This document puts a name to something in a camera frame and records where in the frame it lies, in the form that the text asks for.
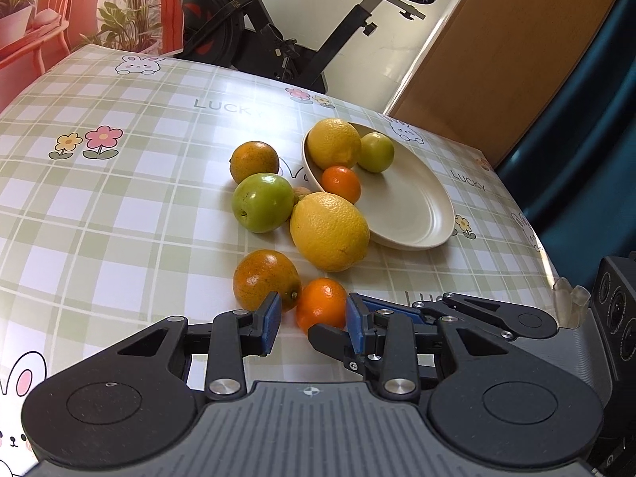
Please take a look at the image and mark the clear plastic corner guard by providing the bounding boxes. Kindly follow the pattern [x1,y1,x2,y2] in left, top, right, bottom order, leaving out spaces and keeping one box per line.
[553,278,590,330]

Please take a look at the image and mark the wooden door panel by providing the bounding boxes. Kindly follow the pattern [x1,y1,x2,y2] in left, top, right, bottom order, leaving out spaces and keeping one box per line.
[385,0,624,170]

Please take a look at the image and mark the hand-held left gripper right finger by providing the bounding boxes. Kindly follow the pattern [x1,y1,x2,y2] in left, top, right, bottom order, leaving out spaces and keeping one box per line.
[346,294,502,401]

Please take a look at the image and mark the large yellow lemon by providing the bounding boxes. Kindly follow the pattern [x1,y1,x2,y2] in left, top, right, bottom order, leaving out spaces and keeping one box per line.
[289,192,371,273]

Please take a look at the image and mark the dark teal curtain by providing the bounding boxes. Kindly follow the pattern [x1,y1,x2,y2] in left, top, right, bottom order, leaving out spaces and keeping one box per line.
[497,0,636,279]

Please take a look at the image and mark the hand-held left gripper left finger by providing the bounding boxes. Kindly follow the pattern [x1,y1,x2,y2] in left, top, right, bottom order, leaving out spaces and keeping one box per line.
[115,291,282,401]

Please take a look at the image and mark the black exercise bike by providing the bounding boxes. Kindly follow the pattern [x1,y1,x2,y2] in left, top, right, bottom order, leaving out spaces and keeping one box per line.
[176,0,440,95]

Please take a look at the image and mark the green checked tablecloth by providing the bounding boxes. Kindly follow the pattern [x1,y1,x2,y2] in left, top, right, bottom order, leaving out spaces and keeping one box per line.
[0,44,567,473]

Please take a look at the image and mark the small bright orange mandarin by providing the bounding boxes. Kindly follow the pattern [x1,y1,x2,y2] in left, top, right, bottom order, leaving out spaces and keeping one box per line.
[321,166,362,204]
[296,278,349,336]

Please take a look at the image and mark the green apple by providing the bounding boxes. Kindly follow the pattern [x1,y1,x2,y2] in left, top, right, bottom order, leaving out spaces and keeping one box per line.
[232,173,295,234]

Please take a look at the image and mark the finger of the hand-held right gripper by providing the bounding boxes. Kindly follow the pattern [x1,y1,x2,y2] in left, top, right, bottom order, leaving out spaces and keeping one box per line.
[363,292,560,339]
[307,324,361,372]

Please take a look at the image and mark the dark orange tangerine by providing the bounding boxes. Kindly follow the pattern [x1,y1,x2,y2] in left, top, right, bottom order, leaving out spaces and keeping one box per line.
[229,141,280,184]
[233,250,302,313]

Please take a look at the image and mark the cream round plate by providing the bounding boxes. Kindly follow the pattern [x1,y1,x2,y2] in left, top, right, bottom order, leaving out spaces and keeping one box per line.
[301,122,455,250]

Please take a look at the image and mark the printed room wall backdrop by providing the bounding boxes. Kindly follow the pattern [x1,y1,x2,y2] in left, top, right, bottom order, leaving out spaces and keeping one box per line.
[0,0,187,110]

